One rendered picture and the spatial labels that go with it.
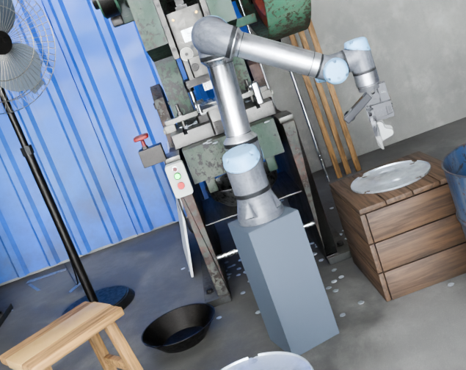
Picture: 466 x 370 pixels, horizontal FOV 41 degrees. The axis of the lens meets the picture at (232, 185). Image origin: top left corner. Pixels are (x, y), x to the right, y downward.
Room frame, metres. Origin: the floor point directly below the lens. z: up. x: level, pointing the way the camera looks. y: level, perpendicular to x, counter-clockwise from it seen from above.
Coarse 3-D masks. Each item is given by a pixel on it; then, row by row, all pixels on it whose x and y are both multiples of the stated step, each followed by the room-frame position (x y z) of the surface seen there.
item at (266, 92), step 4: (244, 80) 2.70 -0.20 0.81; (248, 84) 2.70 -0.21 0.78; (248, 88) 2.69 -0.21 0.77; (260, 88) 2.69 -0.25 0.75; (264, 88) 2.69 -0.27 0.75; (268, 88) 2.73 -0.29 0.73; (244, 92) 2.70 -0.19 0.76; (248, 92) 2.69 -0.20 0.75; (252, 92) 2.69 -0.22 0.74; (264, 92) 2.68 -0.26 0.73; (268, 92) 2.68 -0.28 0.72; (272, 92) 2.68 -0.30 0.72; (244, 96) 2.69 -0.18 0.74; (248, 96) 2.69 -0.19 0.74; (252, 96) 2.70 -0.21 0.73; (264, 96) 2.68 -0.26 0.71; (268, 96) 2.68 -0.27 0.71; (252, 100) 2.70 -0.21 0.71
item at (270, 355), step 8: (264, 352) 1.37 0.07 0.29; (272, 352) 1.36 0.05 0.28; (280, 352) 1.35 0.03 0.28; (288, 352) 1.34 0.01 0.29; (240, 360) 1.38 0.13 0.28; (248, 360) 1.37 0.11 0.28; (264, 360) 1.35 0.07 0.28; (272, 360) 1.34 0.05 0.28; (280, 360) 1.32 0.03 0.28; (288, 360) 1.31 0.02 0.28; (296, 360) 1.30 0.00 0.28; (304, 360) 1.29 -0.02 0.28; (224, 368) 1.37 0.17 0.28; (232, 368) 1.37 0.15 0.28; (240, 368) 1.35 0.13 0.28; (248, 368) 1.34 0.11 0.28; (256, 368) 1.33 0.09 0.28; (264, 368) 1.32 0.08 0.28; (272, 368) 1.30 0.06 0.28; (280, 368) 1.29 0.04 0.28; (288, 368) 1.28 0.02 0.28; (296, 368) 1.27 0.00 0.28; (304, 368) 1.26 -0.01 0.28; (312, 368) 1.24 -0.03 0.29
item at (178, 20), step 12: (180, 12) 2.62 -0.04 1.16; (192, 12) 2.62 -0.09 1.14; (168, 24) 2.62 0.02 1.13; (180, 24) 2.62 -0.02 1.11; (192, 24) 2.62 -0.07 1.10; (180, 36) 2.62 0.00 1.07; (180, 48) 2.62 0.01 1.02; (192, 48) 2.62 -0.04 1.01; (192, 60) 2.59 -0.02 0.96; (192, 72) 2.59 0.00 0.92; (204, 72) 2.59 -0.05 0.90
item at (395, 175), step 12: (384, 168) 2.26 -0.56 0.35; (396, 168) 2.21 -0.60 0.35; (408, 168) 2.16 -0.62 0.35; (420, 168) 2.11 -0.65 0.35; (360, 180) 2.22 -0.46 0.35; (372, 180) 2.17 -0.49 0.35; (384, 180) 2.11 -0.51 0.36; (396, 180) 2.07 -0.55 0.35; (408, 180) 2.03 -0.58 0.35; (360, 192) 2.08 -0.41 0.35; (372, 192) 2.03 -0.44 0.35
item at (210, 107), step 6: (204, 102) 2.61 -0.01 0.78; (210, 102) 2.53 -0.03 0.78; (204, 108) 2.44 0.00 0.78; (210, 108) 2.41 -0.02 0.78; (216, 108) 2.53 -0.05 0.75; (210, 114) 2.53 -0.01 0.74; (216, 114) 2.53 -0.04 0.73; (210, 120) 2.53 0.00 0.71; (216, 120) 2.53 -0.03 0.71; (216, 126) 2.52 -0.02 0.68; (222, 126) 2.53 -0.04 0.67; (216, 132) 2.53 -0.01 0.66; (222, 132) 2.53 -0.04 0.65
